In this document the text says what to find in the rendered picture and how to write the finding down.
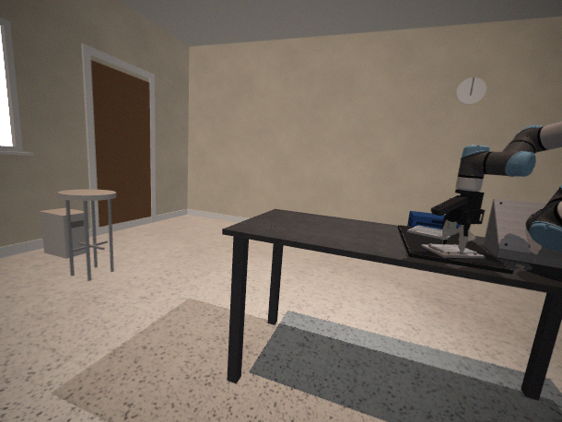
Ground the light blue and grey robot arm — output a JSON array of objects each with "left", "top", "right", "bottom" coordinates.
[{"left": 431, "top": 122, "right": 562, "bottom": 252}]

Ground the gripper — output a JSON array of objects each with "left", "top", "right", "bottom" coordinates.
[{"left": 442, "top": 189, "right": 485, "bottom": 253}]

